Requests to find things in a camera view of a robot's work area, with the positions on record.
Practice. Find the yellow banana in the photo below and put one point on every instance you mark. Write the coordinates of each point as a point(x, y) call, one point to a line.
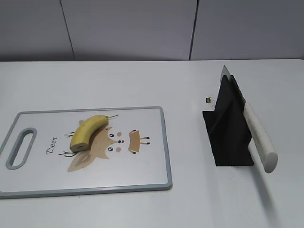
point(81, 138)

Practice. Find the white handled kitchen knife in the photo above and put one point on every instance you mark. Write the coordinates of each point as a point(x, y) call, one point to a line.
point(262, 141)

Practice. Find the black knife stand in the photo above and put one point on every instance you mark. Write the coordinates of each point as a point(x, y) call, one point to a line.
point(228, 132)

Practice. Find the white deer cutting board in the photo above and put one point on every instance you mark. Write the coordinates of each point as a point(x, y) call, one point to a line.
point(131, 154)

